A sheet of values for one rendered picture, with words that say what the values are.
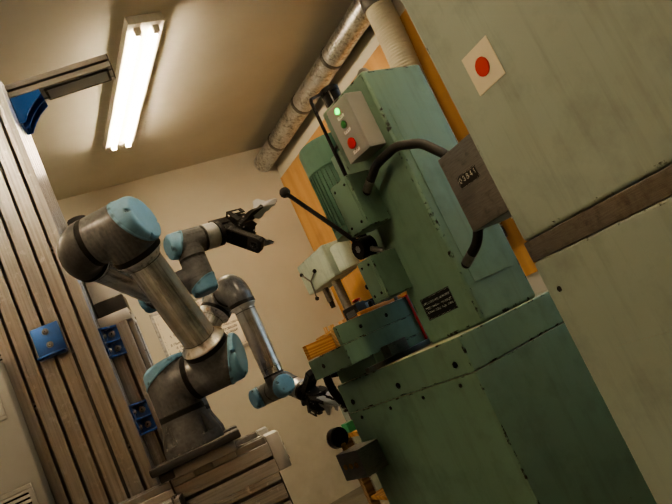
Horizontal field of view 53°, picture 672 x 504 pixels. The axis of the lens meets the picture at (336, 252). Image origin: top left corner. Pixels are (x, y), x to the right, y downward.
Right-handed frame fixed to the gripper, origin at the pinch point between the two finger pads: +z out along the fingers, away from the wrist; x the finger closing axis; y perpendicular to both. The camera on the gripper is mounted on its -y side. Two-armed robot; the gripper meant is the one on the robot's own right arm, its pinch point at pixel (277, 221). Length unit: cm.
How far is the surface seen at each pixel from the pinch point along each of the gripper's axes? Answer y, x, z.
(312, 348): -36.7, 18.1, -12.9
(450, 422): -76, 20, 0
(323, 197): -4.1, -6.9, 13.9
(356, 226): -31.0, -12.9, 2.9
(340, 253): 115, 115, 139
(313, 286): 139, 154, 141
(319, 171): -0.6, -14.1, 14.2
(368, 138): -27.8, -36.3, 5.9
